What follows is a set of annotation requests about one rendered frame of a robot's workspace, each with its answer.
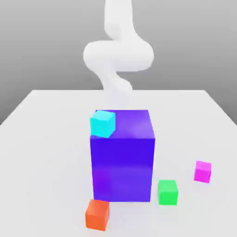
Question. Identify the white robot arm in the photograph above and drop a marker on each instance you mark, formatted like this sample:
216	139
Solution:
118	55

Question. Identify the small cyan cube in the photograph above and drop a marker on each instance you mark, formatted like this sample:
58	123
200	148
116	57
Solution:
101	124

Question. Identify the small green cube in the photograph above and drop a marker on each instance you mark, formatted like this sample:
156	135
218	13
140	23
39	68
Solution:
167	192

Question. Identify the small orange cube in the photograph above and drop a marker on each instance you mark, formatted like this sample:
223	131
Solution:
97	215

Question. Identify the small magenta cube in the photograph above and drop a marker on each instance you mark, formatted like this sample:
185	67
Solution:
202	172

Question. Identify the large purple box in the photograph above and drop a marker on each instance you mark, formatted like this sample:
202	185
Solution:
122	166

